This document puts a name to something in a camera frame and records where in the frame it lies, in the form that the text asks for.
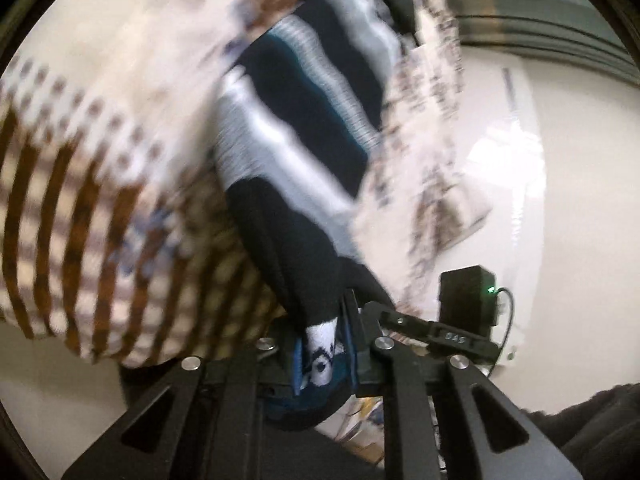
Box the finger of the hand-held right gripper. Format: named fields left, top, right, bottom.
left=377, top=307, right=502, bottom=361

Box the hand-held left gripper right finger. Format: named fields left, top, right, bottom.
left=343, top=291, right=583, bottom=480

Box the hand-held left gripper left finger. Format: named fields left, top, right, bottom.
left=61, top=337, right=307, bottom=480

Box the blue white striped sweater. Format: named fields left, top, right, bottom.
left=214, top=0, right=417, bottom=432

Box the person's dark sleeved right forearm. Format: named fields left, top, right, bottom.
left=529, top=382, right=640, bottom=480

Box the grey-blue curtain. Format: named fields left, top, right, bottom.
left=429, top=0, right=640, bottom=87

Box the floral bed blanket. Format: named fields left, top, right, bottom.
left=0, top=0, right=492, bottom=372

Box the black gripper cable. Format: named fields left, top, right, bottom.
left=492, top=287, right=517, bottom=347

